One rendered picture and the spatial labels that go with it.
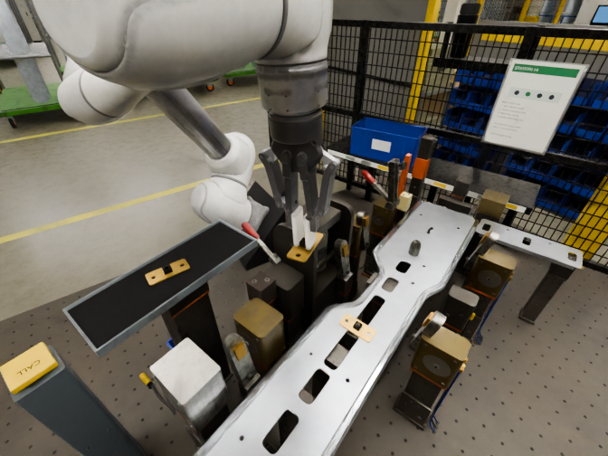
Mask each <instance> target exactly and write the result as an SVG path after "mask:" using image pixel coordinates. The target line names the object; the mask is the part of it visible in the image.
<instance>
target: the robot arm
mask: <svg viewBox="0 0 608 456"><path fill-rule="evenodd" d="M33 4H34V7H35V9H36V12H37V14H38V15H39V17H40V19H41V21H42V23H43V27H44V28H45V29H46V31H47V32H48V34H49V35H50V36H51V37H52V39H53V40H54V42H55V43H56V44H57V45H58V46H59V48H60V49H61V50H62V51H63V52H64V53H66V54H67V55H68V56H69V57H68V60H67V62H66V66H65V69H64V73H63V75H62V79H63V82H62V83H61V84H60V86H59V88H58V92H57V96H58V101H59V103H60V105H61V107H62V109H63V111H64V112H65V113H66V114H67V115H68V116H70V117H72V118H74V119H77V120H78V121H80V122H82V123H83V124H86V125H92V126H101V125H106V124H109V123H112V122H114V121H117V120H119V119H121V118H122V117H123V116H125V115H126V114H128V113H129V112H130V111H131V110H132V109H133V108H134V107H135V106H136V105H137V104H138V103H139V102H140V101H141V100H142V99H143V98H144V97H145V96H146V97H147V98H148V99H149V100H150V101H151V102H152V103H154V104H155V105H156V106H157V107H158V108H159V109H160V110H161V111H162V112H163V113H164V114H165V115H166V116H167V117H168V118H169V119H170V120H172V121H173V122H174V123H175V124H176V125H177V126H178V127H179V128H180V129H181V130H182V131H183V132H184V133H185V134H186V135H187V136H188V137H189V138H191V139H192V140H193V141H194V142H195V143H196V145H197V146H199V147H200V148H201V149H202V150H203V151H204V158H205V161H206V162H207V164H208V166H209V168H210V170H211V171H212V174H211V177H210V179H209V180H208V181H203V182H202V183H200V184H199V185H198V186H197V187H196V188H195V189H194V191H193V193H192V194H191V198H190V204H191V206H192V209H193V210H194V212H195V213H196V214H197V215H198V216H199V217H200V218H202V219H203V220H204V221H206V222H208V223H209V224H211V223H214V222H215V221H217V220H219V219H221V220H223V221H225V222H227V223H228V224H230V225H232V226H234V227H236V228H237V229H239V230H241V231H243V232H245V231H244V230H243V228H242V223H243V222H248V224H249V225H250V226H251V227H252V228H253V229H254V231H255V232H257V231H258V229H259V227H260V225H261V222H262V221H263V219H264V217H265V216H266V214H267V213H268V212H269V207H267V206H262V205H261V204H258V203H257V202H255V201H253V200H252V198H251V197H250V196H247V193H246V189H247V186H248V184H249V182H250V179H251V176H252V170H253V167H254V162H255V148H254V145H253V143H252V141H251V140H250V139H249V138H248V137H247V136H245V135H243V134H241V133H237V132H233V133H229V134H224V133H223V132H222V131H221V130H220V129H219V127H218V126H217V125H216V124H215V123H214V121H213V120H212V119H211V118H210V117H209V115H208V114H207V113H206V112H205V111H204V109H203V108H202V107H201V106H200V104H199V103H198V102H197V101H196V100H195V98H194V97H193V96H192V95H191V93H190V92H189V91H188V90H187V89H186V88H190V87H194V86H197V85H201V84H204V83H207V82H209V81H214V80H217V79H219V78H221V77H222V76H224V74H225V73H227V72H230V71H235V70H237V69H240V68H241V67H243V66H245V65H247V64H248V63H250V62H253V61H255V64H256V67H255V70H256V73H257V77H258V83H259V91H260V97H261V106H262V107H263V108H264V109H266V110H267V111H269V113H268V119H269V125H270V133H271V138H272V142H271V147H267V148H266V149H264V150H263V151H262V152H261V153H260V154H259V159H260V161H261V162H262V163H263V165H264V167H265V170H266V173H267V176H268V179H269V182H270V185H271V191H272V193H273V197H274V200H275V204H276V205H277V207H278V208H281V207H282V208H284V209H285V210H286V212H287V213H288V221H289V226H290V227H292V231H293V241H294V246H296V247H298V246H299V242H300V241H301V239H302V238H303V237H304V233H305V242H306V249H307V250H310V249H311V247H312V246H313V244H314V243H315V241H316V231H317V229H318V228H319V217H323V216H324V215H325V213H326V212H327V210H328V209H329V207H330V201H331V196H332V191H333V185H334V181H335V175H336V171H337V169H338V167H339V166H340V164H341V162H342V159H341V157H333V156H331V155H330V154H329V153H328V152H326V151H327V150H326V147H325V145H324V143H323V110H322V108H321V107H323V106H324V105H325V104H326V103H327V101H328V62H327V57H328V40H329V36H330V33H331V29H332V17H333V0H33ZM278 159H279V160H278ZM320 160H322V162H323V165H322V169H323V170H324V173H323V176H322V181H321V187H320V193H319V199H318V187H317V178H316V173H317V164H318V163H319V161H320ZM279 161H280V162H281V164H282V173H281V169H280V163H279ZM298 173H299V177H300V180H301V181H302V184H303V190H304V196H305V203H306V209H307V213H306V214H305V215H304V216H303V207H302V206H299V207H298V208H297V206H298V205H299V204H300V202H299V179H298ZM283 177H284V179H283ZM245 233H247V232H245ZM247 234H248V233H247Z"/></svg>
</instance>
